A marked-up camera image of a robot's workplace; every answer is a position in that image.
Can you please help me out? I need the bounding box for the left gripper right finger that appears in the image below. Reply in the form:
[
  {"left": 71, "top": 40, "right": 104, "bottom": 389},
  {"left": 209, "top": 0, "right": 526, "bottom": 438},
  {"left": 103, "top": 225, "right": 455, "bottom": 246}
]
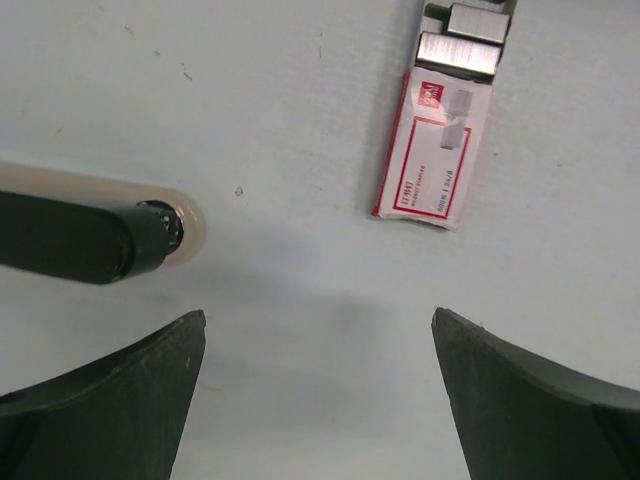
[{"left": 431, "top": 308, "right": 639, "bottom": 479}]

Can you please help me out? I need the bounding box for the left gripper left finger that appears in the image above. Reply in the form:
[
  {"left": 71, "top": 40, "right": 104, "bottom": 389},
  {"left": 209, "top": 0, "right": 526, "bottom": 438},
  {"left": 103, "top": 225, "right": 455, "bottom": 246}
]
[{"left": 1, "top": 310, "right": 206, "bottom": 480}]

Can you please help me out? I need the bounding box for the beige black stapler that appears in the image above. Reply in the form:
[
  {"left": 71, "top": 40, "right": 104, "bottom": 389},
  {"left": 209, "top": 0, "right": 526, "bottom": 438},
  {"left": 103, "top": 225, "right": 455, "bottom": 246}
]
[{"left": 1, "top": 162, "right": 207, "bottom": 285}]

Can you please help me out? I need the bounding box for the red white staple box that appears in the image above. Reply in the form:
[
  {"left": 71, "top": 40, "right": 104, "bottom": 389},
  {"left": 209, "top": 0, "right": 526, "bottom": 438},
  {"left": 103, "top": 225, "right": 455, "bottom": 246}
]
[{"left": 372, "top": 1, "right": 516, "bottom": 231}]

